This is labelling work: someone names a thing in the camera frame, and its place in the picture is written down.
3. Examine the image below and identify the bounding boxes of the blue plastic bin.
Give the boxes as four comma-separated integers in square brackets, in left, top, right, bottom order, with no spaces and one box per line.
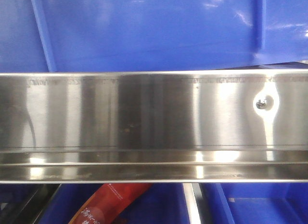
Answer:
[0,0,308,73]

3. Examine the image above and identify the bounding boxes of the lower left blue bin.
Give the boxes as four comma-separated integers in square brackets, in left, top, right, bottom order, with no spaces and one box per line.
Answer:
[36,183,190,224]

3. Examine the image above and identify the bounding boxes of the lower right blue bin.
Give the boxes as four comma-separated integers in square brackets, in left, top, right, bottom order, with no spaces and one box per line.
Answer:
[201,183,308,224]

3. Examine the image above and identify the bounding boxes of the red snack package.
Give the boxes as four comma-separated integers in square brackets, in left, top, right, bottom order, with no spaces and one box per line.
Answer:
[69,183,152,224]

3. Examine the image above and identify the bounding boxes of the silver screw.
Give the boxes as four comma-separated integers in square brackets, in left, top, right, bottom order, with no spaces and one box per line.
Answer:
[256,99,267,110]

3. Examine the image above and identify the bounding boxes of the steel vertical divider post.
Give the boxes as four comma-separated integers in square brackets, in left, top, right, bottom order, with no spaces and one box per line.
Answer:
[182,183,206,224]

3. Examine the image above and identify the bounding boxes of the stainless steel shelf rail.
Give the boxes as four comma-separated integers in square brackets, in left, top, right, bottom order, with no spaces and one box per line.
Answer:
[0,69,308,184]

